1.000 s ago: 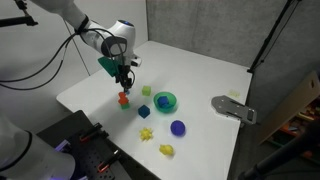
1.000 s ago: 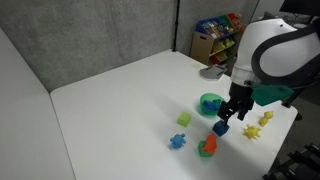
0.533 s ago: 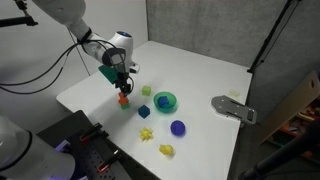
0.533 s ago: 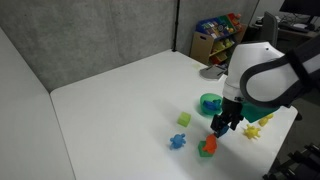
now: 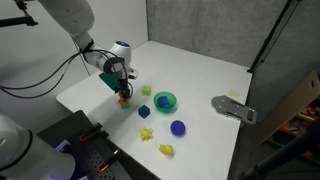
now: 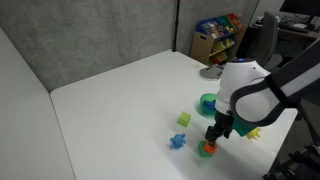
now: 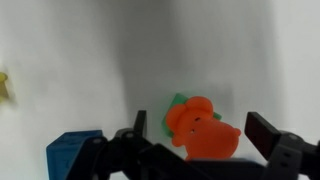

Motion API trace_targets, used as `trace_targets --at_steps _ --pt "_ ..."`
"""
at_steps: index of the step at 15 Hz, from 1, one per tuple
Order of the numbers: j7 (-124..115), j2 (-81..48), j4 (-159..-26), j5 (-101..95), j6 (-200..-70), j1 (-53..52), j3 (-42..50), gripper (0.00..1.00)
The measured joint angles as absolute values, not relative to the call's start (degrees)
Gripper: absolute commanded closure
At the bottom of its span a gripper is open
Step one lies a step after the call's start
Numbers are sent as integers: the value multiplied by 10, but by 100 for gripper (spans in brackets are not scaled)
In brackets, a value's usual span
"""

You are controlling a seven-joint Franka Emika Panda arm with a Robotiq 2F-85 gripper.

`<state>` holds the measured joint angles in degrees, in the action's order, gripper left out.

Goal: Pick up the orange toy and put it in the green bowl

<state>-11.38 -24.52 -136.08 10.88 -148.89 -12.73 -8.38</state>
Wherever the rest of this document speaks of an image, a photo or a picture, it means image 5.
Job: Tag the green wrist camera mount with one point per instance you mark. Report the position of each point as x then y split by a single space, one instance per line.
108 80

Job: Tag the black tripod pole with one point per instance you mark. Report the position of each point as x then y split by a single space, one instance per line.
271 35

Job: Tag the green bowl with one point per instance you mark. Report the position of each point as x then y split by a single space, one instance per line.
171 107

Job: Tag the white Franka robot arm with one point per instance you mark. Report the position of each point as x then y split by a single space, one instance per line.
73 16

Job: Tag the wooden toy shelf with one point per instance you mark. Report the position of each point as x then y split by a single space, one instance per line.
296 103

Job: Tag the thick black blurred pole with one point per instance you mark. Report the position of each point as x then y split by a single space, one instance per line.
283 151

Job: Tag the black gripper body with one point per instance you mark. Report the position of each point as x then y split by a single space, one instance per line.
122 82

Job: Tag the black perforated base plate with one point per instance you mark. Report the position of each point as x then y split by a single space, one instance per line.
80 153

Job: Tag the orange toy figure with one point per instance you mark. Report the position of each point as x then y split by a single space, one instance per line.
122 100

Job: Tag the yellow spiky toy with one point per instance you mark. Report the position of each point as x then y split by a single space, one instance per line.
146 134

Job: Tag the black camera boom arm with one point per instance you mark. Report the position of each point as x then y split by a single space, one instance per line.
16 21

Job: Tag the yellow duck toy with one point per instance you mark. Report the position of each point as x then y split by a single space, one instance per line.
166 150

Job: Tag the purple ball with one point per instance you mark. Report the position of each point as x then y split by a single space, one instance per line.
177 128

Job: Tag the black red clamp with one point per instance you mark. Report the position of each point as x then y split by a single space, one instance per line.
91 131
110 161

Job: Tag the blue cube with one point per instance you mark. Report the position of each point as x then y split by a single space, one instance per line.
163 101

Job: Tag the lime green cube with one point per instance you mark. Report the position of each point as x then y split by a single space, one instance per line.
146 90

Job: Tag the dark blue polyhedron block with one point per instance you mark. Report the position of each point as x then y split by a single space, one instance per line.
144 111

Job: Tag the grey metal mounting plate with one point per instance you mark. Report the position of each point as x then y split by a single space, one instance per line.
230 106

